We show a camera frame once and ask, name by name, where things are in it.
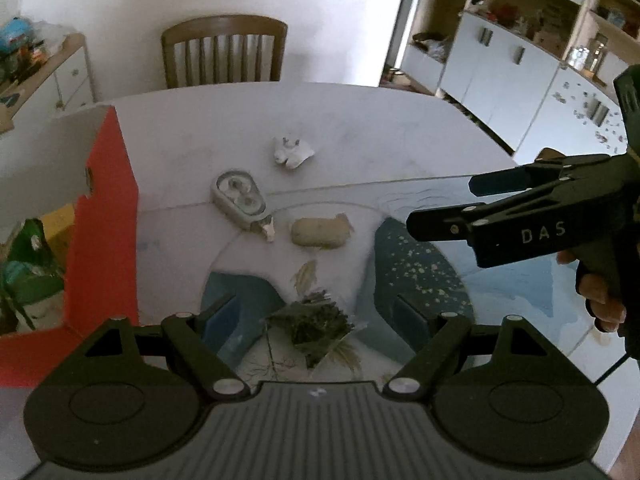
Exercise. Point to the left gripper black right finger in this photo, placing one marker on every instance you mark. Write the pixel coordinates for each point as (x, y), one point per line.
(502, 393)

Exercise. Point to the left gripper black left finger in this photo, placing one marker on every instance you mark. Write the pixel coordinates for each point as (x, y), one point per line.
(130, 395)

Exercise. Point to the green white cat pouch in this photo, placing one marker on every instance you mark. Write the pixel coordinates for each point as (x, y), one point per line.
(32, 281)

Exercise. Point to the dark green leaf packet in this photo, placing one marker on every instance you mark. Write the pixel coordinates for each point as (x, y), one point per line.
(314, 324)

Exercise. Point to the grey correction tape dispenser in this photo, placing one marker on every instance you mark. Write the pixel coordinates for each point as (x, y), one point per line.
(237, 195)

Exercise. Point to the beige oval soap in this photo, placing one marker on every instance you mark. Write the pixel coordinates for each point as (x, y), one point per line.
(326, 233)

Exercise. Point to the red and white cardboard box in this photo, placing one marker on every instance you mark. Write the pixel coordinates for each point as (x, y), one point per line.
(101, 277)

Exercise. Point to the yellow small box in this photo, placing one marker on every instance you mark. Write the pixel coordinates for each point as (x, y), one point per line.
(58, 228)

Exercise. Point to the right hand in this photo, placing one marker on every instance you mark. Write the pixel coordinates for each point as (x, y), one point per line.
(606, 310)

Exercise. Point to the crumpled white tissue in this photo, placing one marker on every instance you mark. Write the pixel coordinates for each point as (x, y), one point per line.
(291, 153)

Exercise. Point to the white wooden sideboard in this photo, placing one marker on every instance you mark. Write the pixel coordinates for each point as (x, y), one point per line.
(62, 85)

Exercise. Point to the blue globe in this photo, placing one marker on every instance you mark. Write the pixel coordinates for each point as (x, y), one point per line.
(16, 32)

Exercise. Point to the brown wooden chair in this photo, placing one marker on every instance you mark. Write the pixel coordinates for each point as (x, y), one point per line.
(222, 49)

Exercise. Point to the white wall cabinet unit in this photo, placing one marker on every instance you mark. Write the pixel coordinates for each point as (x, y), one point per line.
(535, 73)

